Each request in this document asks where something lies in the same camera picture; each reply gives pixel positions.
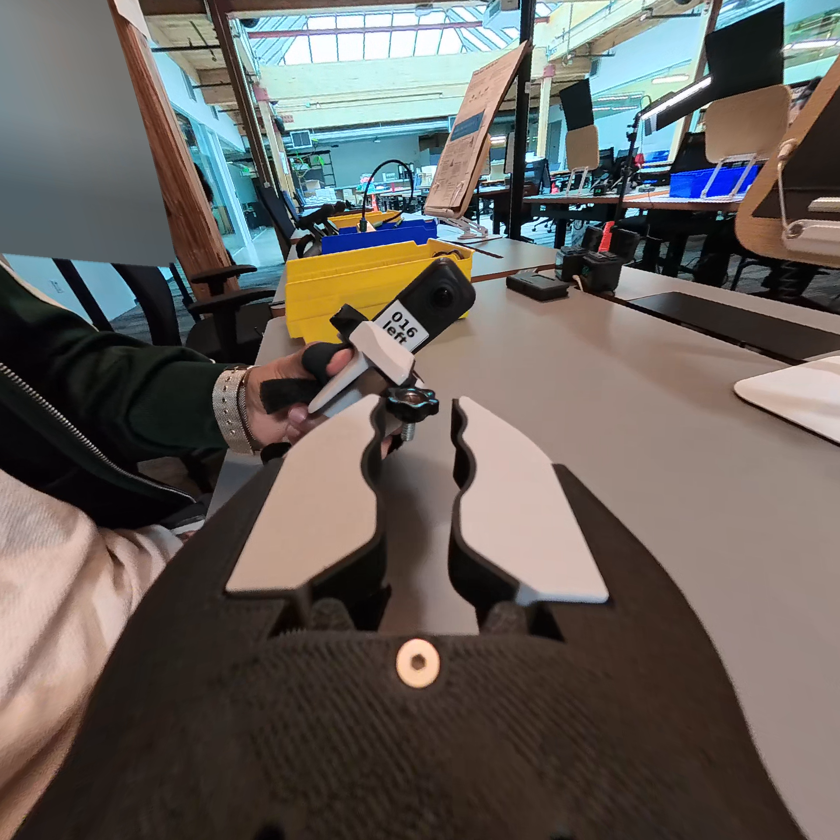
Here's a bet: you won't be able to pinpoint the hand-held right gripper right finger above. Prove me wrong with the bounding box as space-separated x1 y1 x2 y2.
449 395 612 609

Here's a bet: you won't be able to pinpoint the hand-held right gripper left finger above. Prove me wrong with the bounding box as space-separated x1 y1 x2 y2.
225 394 393 602

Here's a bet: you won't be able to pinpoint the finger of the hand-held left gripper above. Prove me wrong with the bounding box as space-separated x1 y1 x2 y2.
307 322 419 416
320 391 389 427

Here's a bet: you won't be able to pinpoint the black star knob screw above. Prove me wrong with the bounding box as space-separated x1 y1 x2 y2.
384 386 439 442

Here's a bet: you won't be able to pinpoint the yellow plastic bin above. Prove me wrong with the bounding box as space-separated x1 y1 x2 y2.
285 238 475 343
326 210 403 231

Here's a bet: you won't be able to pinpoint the person's left forearm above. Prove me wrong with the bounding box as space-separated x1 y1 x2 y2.
39 308 227 460

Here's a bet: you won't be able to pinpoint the person's left hand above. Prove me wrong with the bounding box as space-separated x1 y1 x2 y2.
248 351 355 457

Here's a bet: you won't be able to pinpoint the white board stand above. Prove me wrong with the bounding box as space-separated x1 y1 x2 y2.
436 213 492 241

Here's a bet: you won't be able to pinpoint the blue plastic bin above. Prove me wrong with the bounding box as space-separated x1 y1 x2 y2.
320 218 439 257
669 165 765 198

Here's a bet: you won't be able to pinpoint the flat black device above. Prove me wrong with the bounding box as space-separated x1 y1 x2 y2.
507 270 571 301

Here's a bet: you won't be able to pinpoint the silver mesh watch band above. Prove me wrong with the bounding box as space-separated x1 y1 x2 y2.
211 366 263 455

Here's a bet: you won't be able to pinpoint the black office chair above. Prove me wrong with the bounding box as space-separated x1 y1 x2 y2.
112 261 278 365

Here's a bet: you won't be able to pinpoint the black pole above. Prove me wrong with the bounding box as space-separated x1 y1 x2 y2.
508 0 536 237

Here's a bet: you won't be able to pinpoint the small wooden board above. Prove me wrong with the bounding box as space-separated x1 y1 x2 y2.
564 125 601 198

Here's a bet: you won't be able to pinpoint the black screen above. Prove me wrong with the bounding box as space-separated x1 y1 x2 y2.
705 3 785 89
558 79 595 132

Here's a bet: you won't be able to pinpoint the dark green jacket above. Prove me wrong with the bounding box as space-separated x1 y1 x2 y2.
0 261 227 532

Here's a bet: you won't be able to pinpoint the wooden pillar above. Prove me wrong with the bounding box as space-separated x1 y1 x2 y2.
108 0 240 283

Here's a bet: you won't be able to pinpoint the black desk mat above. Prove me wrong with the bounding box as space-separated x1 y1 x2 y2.
626 292 840 365

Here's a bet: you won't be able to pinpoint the cream trousers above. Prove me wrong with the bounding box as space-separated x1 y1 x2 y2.
0 469 186 840

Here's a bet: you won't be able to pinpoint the white stand base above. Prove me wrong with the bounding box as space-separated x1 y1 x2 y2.
734 354 840 447

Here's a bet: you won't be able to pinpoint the black desk lamp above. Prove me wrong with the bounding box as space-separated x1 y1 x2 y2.
613 72 713 224

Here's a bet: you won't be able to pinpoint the large wooden board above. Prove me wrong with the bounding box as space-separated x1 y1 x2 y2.
699 84 791 198

